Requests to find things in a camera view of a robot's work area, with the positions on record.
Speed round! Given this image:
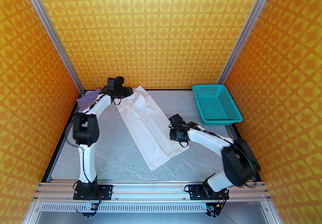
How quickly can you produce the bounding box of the aluminium frame post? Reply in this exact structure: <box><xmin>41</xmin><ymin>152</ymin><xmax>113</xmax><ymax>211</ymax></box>
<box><xmin>217</xmin><ymin>0</ymin><xmax>284</xmax><ymax>84</ymax></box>
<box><xmin>14</xmin><ymin>0</ymin><xmax>85</xmax><ymax>94</ymax></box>

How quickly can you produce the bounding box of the slotted metal cable duct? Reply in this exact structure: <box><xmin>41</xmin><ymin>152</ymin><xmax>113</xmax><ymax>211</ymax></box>
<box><xmin>38</xmin><ymin>202</ymin><xmax>273</xmax><ymax>214</ymax></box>

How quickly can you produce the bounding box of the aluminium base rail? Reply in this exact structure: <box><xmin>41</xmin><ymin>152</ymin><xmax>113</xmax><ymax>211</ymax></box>
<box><xmin>35</xmin><ymin>179</ymin><xmax>269</xmax><ymax>202</ymax></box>

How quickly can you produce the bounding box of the teal plastic mesh basket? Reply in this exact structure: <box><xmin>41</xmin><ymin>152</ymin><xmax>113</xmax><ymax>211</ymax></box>
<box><xmin>192</xmin><ymin>84</ymin><xmax>243</xmax><ymax>126</ymax></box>

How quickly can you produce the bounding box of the small electronics board with wires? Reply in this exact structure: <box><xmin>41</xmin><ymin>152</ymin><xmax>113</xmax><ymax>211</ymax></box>
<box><xmin>87</xmin><ymin>202</ymin><xmax>99</xmax><ymax>218</ymax></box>
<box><xmin>204</xmin><ymin>202</ymin><xmax>220</xmax><ymax>218</ymax></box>

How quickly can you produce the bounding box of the blue white striped shirt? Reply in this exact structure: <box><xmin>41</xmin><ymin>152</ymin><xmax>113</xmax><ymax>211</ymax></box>
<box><xmin>76</xmin><ymin>88</ymin><xmax>102</xmax><ymax>110</ymax></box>

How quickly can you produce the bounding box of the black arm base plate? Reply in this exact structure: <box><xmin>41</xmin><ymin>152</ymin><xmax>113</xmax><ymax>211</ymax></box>
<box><xmin>186</xmin><ymin>184</ymin><xmax>230</xmax><ymax>200</ymax></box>
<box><xmin>73</xmin><ymin>184</ymin><xmax>113</xmax><ymax>200</ymax></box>

